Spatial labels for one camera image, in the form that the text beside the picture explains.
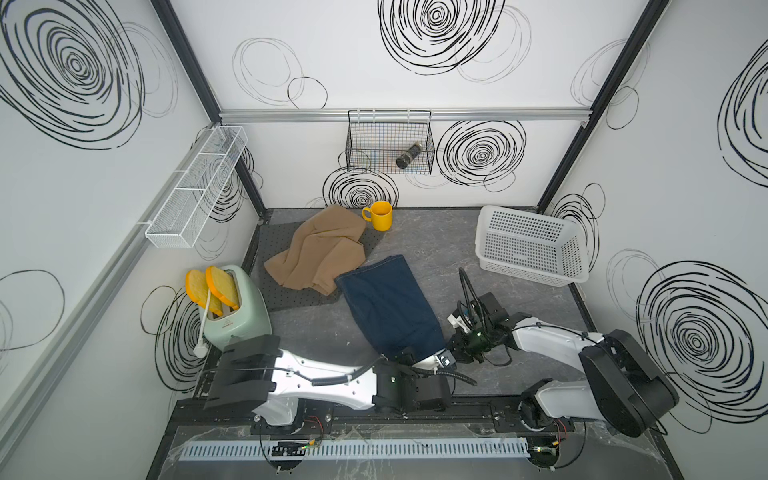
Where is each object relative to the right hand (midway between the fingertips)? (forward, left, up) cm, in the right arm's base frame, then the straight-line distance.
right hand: (442, 359), depth 80 cm
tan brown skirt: (+35, +37, +3) cm, 51 cm away
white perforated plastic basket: (+41, -41, -4) cm, 58 cm away
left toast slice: (+9, +62, +20) cm, 66 cm away
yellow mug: (+49, +19, +5) cm, 53 cm away
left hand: (-4, +6, +4) cm, 9 cm away
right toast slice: (+13, +60, +14) cm, 63 cm away
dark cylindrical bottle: (+49, +11, +30) cm, 58 cm away
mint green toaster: (+5, +50, +13) cm, 51 cm away
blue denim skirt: (+15, +15, 0) cm, 21 cm away
